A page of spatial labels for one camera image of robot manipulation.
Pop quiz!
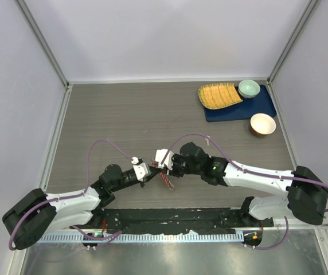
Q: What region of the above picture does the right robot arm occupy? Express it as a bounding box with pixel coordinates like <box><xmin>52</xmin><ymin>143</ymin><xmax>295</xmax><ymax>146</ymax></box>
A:
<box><xmin>157</xmin><ymin>142</ymin><xmax>328</xmax><ymax>226</ymax></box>

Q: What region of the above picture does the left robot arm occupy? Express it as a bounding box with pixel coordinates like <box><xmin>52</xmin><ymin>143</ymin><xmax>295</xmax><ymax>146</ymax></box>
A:
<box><xmin>2</xmin><ymin>163</ymin><xmax>163</xmax><ymax>251</ymax></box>

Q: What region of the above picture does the yellow woven bamboo plate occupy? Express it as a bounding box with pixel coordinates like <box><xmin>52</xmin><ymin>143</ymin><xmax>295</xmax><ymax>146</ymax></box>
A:
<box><xmin>198</xmin><ymin>82</ymin><xmax>243</xmax><ymax>110</ymax></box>

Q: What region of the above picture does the brown white bowl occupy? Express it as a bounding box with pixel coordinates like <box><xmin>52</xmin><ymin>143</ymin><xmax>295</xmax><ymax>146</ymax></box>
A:
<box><xmin>249</xmin><ymin>113</ymin><xmax>276</xmax><ymax>136</ymax></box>

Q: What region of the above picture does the dark blue tray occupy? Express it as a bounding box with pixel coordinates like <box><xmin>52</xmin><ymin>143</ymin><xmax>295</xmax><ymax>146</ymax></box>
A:
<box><xmin>204</xmin><ymin>85</ymin><xmax>277</xmax><ymax>123</ymax></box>

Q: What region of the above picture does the light green bowl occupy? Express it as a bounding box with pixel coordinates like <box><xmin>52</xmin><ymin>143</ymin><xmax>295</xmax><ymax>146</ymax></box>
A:
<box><xmin>238</xmin><ymin>80</ymin><xmax>260</xmax><ymax>99</ymax></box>

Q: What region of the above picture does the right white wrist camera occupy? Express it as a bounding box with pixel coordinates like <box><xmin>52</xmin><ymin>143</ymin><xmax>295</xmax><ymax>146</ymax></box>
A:
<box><xmin>154</xmin><ymin>149</ymin><xmax>174</xmax><ymax>170</ymax></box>

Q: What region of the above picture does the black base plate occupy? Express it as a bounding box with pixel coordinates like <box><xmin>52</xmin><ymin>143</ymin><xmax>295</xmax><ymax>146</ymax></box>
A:
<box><xmin>99</xmin><ymin>207</ymin><xmax>275</xmax><ymax>234</ymax></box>

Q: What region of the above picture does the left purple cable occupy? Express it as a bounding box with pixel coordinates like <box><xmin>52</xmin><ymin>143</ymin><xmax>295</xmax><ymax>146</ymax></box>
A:
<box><xmin>7</xmin><ymin>139</ymin><xmax>135</xmax><ymax>252</ymax></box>

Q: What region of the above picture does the white slotted cable duct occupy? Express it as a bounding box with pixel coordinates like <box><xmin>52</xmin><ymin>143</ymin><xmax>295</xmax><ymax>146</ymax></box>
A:
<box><xmin>37</xmin><ymin>231</ymin><xmax>244</xmax><ymax>245</ymax></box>

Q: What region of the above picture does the right aluminium frame post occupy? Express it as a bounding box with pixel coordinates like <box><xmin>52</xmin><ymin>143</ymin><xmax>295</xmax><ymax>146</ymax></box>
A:
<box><xmin>267</xmin><ymin>0</ymin><xmax>321</xmax><ymax>84</ymax></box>

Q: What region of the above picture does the aluminium frame post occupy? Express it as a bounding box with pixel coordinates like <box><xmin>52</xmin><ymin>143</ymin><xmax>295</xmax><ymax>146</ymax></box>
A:
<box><xmin>14</xmin><ymin>0</ymin><xmax>69</xmax><ymax>89</ymax></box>
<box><xmin>267</xmin><ymin>0</ymin><xmax>321</xmax><ymax>84</ymax></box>

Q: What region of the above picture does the left aluminium frame post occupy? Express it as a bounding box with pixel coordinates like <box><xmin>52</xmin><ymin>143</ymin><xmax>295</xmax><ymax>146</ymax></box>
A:
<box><xmin>14</xmin><ymin>0</ymin><xmax>69</xmax><ymax>89</ymax></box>

